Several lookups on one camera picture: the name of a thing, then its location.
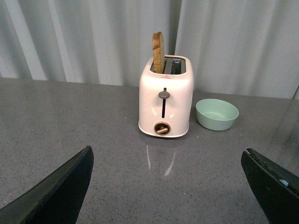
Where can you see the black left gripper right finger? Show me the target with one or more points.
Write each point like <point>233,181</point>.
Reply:
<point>275,188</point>

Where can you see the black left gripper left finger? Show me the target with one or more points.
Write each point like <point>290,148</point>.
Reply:
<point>58,198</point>

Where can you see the green bowl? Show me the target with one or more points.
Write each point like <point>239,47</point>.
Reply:
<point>216,114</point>

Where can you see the grey curtain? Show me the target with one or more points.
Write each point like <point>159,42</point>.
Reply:
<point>245,47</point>

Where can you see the white two-slot toaster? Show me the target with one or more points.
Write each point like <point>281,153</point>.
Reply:
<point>165,99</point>

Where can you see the toast bread slice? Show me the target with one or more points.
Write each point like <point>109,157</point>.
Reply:
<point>158,52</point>

